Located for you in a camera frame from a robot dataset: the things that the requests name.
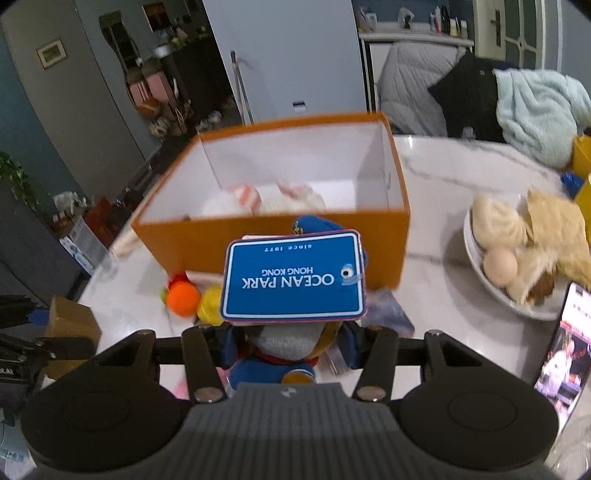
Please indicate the basketball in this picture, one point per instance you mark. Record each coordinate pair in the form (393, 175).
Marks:
(150, 109)

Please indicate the dark cabinet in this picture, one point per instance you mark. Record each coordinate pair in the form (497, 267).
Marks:
(198, 78)

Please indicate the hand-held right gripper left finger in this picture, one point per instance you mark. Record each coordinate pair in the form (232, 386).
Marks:
(199, 357)

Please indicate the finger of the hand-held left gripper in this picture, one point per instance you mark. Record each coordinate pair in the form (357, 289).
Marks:
(55, 348)
(23, 310)

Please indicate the black garment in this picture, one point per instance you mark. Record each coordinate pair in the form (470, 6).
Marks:
(471, 97)

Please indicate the steamed bun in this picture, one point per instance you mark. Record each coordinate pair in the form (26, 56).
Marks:
(498, 221)

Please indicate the light blue blanket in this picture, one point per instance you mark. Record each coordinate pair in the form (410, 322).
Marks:
(540, 110)

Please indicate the orange cardboard box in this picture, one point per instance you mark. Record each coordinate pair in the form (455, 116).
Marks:
(184, 240)

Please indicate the grey padded jacket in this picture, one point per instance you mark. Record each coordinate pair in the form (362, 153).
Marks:
(415, 83)

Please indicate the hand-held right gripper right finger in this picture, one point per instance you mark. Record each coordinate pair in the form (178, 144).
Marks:
(379, 357)

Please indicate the blue small item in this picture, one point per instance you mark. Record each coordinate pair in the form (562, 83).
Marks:
(572, 183)

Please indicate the green houseplant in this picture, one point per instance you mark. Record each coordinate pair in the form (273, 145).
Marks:
(14, 175)

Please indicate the smartphone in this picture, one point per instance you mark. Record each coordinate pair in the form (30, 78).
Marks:
(565, 355)

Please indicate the white bowl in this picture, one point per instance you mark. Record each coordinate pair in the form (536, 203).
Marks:
(475, 261)

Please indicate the yellow container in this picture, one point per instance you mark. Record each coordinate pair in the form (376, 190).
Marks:
(582, 157)

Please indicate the egg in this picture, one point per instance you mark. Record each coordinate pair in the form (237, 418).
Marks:
(499, 266)

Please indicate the white plush toy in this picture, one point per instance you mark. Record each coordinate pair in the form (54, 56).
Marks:
(295, 199)
(231, 199)

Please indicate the orange plush ball toy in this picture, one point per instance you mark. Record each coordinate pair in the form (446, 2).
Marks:
(182, 296)

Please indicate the framed wall picture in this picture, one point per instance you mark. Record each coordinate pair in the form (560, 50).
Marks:
(50, 53)

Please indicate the plush toy with blue tag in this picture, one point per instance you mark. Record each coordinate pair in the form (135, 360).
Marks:
(291, 286)

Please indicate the white carton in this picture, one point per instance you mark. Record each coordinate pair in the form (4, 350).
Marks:
(81, 241)

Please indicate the brown cardboard carton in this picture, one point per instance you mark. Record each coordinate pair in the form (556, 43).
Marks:
(69, 323)

